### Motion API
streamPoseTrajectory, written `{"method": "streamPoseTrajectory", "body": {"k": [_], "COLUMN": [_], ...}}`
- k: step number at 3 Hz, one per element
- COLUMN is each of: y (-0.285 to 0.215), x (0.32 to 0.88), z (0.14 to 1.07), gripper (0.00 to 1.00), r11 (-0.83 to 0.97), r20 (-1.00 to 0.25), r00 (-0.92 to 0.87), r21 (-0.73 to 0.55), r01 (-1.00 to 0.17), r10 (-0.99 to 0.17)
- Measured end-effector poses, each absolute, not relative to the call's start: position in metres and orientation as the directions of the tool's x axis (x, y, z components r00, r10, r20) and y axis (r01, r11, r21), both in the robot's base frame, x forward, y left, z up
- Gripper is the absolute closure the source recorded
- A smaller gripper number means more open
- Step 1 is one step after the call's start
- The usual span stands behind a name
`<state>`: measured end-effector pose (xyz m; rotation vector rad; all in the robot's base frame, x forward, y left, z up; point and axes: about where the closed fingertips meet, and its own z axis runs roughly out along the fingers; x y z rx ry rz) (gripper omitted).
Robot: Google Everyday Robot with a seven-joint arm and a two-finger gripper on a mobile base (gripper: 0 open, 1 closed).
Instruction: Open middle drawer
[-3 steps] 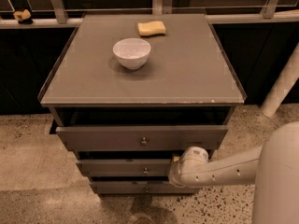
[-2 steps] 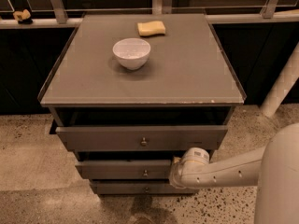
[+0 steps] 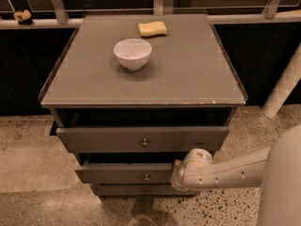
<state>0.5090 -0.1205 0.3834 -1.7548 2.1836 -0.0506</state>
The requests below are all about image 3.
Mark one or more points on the yellow sponge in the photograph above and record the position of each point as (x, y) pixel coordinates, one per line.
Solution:
(152, 29)

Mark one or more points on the small yellow object on ledge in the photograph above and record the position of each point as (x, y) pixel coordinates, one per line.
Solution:
(23, 16)

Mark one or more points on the grey top drawer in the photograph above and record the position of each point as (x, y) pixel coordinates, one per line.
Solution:
(142, 139)

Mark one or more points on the white diagonal pole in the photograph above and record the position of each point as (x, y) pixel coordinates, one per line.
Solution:
(284, 86)

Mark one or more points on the grey bottom drawer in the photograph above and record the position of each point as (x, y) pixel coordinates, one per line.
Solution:
(138, 190)

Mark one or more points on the grey drawer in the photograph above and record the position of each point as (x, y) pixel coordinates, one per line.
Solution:
(138, 190)
(128, 168)
(142, 139)

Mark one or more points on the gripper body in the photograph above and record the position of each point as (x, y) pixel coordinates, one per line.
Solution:
(198, 158)

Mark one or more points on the grey drawer cabinet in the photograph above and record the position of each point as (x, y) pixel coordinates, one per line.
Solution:
(187, 82)

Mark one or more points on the metal window railing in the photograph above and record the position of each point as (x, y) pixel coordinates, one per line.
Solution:
(70, 13)

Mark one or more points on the white bowl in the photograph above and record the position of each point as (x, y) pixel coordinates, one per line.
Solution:
(133, 54)

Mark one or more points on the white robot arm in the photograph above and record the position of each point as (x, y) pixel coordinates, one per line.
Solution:
(276, 170)

